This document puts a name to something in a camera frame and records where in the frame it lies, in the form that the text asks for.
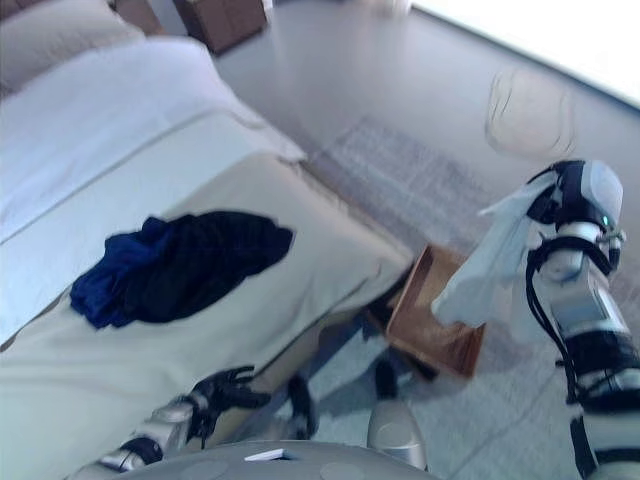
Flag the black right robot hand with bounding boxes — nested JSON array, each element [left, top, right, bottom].
[[527, 159, 625, 235]]

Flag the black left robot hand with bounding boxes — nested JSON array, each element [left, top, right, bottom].
[[192, 365, 274, 426]]

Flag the white garment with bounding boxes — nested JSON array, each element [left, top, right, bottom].
[[432, 174, 557, 326]]

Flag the black garment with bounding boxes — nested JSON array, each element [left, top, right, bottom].
[[119, 209, 296, 322]]

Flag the bed with beige cover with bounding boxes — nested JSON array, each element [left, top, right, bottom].
[[0, 149, 416, 480]]

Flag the woven wooden basket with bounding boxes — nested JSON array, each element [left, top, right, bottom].
[[384, 243, 489, 379]]

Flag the grey robot torso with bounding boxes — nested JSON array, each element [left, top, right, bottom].
[[64, 439, 441, 480]]

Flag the silver right robot leg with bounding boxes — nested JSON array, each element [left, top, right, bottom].
[[367, 359, 429, 471]]

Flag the grey patterned rug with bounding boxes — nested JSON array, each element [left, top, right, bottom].
[[214, 114, 640, 480]]

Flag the brown wooden cabinet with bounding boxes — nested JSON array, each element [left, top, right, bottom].
[[172, 0, 269, 54]]

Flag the beige pillow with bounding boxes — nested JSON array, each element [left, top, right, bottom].
[[0, 0, 146, 96]]

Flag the round wire frame stool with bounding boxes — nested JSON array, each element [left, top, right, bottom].
[[484, 67, 576, 154]]

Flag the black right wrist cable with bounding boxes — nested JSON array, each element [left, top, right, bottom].
[[524, 239, 626, 406]]

